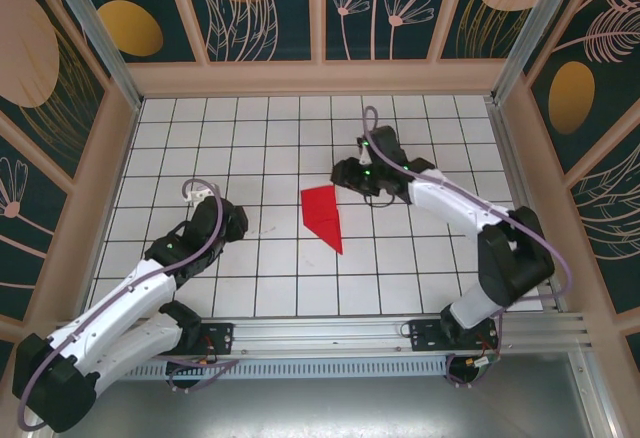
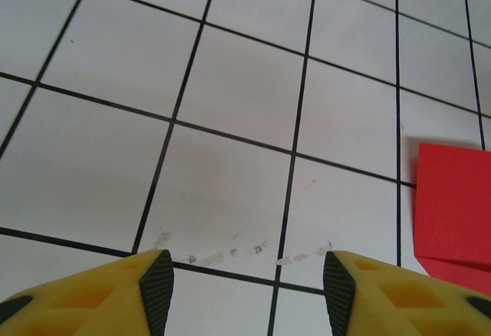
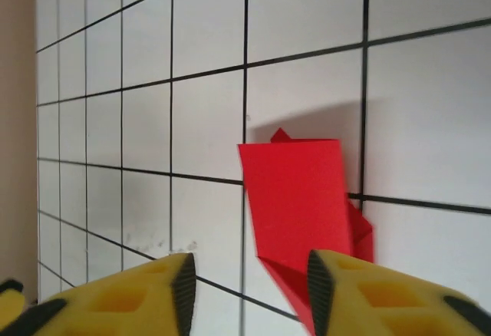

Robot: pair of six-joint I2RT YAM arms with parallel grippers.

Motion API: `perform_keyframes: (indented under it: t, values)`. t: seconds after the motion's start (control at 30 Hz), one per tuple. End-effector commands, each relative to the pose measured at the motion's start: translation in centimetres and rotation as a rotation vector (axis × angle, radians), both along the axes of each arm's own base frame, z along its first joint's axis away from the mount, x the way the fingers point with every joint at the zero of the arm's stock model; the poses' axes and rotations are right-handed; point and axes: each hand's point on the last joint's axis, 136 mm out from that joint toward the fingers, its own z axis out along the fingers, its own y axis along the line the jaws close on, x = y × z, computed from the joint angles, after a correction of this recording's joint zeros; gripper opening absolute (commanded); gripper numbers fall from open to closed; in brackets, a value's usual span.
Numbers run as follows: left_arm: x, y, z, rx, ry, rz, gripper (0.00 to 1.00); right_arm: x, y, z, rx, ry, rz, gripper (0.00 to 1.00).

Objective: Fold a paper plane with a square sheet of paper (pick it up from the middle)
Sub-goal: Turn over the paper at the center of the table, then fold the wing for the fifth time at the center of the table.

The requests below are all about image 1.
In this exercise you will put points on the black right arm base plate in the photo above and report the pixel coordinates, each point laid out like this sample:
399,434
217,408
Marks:
425,335

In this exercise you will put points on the wall panel with large peach disc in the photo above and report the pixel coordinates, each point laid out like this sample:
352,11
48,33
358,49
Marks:
30,58

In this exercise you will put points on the grey metal sheet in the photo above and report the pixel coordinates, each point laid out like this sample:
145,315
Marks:
320,408

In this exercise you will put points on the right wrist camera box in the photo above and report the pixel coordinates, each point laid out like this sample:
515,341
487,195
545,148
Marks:
365,155

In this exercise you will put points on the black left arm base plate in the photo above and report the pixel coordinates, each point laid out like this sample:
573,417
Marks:
220,338

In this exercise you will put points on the wall panel with gold oval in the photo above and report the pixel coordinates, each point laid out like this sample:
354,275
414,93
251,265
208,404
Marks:
130,28

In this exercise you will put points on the small circuit board with connector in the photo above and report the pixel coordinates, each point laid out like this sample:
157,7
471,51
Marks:
197,364
480,362

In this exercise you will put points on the wall panel with pink flowers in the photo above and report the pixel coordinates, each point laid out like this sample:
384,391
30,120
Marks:
370,33

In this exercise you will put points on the wall panel with peach circle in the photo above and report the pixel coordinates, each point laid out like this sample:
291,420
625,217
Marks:
480,23

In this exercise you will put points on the aluminium frame bar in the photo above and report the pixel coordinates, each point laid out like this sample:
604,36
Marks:
595,398

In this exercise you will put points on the wall panel with leaf outlines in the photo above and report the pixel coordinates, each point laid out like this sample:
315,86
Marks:
610,228

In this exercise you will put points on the long aluminium mounting rail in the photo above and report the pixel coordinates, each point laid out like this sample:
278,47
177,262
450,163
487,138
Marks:
320,333

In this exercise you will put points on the wall panel with oval and feather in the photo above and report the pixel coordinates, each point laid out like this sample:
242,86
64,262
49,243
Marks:
570,98

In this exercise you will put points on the wall panel with orange circle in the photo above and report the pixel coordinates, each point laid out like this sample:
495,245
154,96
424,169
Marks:
250,18

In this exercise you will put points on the wall panel with single flower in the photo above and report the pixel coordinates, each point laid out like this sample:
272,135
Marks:
25,238

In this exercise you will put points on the aluminium corner post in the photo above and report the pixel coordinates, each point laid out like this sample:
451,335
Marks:
530,28
100,43

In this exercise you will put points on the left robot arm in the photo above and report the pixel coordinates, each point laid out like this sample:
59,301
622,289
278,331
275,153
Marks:
115,298

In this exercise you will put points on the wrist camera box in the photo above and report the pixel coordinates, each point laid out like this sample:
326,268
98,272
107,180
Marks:
197,194
365,155

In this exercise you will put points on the aluminium table side rail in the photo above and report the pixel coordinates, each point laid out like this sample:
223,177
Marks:
515,168

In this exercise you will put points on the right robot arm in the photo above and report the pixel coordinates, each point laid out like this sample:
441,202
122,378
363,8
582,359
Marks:
515,258

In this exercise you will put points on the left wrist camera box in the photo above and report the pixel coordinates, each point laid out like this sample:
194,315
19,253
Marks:
197,194

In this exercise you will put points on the red paper sheet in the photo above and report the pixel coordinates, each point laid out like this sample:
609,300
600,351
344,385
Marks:
320,208

